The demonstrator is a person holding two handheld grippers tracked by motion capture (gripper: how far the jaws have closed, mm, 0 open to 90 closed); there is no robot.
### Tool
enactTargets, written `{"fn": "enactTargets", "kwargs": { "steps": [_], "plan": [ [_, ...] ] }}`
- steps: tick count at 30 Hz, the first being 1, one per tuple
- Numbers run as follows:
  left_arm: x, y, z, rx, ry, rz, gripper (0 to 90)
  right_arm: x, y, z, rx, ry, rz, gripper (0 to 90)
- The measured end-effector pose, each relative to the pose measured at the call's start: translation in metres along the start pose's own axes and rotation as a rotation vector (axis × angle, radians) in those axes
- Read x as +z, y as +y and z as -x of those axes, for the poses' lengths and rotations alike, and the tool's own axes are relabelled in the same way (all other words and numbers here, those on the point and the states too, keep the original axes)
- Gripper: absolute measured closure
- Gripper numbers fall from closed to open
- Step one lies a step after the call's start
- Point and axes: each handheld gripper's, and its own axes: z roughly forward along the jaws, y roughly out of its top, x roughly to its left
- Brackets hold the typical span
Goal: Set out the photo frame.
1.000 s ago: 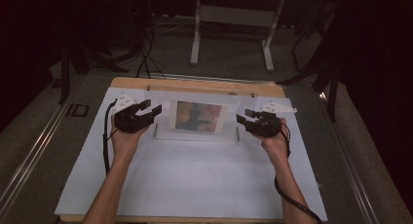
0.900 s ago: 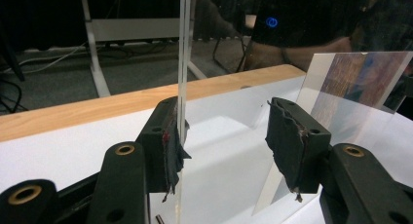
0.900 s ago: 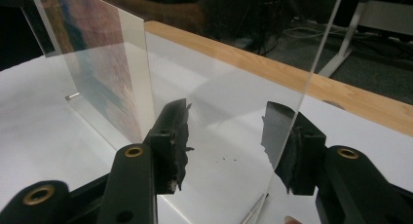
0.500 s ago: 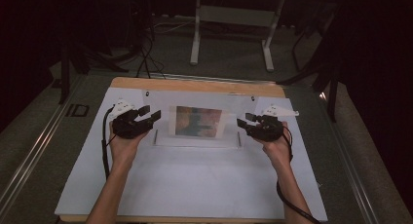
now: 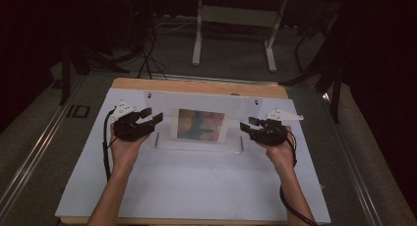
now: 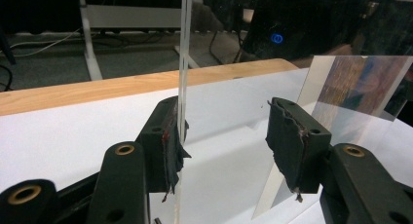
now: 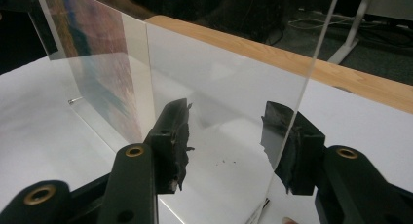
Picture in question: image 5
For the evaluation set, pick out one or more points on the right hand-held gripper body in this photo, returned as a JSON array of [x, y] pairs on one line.
[[272, 132]]

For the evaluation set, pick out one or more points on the photo card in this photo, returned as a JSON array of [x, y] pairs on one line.
[[200, 125]]

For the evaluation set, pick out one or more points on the person's right hand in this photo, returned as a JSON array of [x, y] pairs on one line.
[[282, 157]]

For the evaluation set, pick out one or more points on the black metal stand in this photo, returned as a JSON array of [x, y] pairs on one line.
[[327, 68], [70, 62]]

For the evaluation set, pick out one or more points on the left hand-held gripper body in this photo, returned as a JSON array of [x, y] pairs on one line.
[[131, 127]]

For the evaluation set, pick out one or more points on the clear acrylic photo frame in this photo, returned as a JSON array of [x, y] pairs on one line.
[[203, 100]]

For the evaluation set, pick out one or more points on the white table mat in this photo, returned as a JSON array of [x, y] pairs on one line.
[[196, 186]]

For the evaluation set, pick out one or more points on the white metal desk frame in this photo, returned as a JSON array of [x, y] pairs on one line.
[[237, 16]]

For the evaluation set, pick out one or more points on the person's left hand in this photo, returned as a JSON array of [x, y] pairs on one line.
[[124, 152]]

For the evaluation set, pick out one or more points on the metal floor rail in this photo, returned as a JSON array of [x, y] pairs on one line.
[[213, 78], [36, 144], [352, 160]]

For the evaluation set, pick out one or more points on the wooden table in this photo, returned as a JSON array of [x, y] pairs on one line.
[[196, 83]]

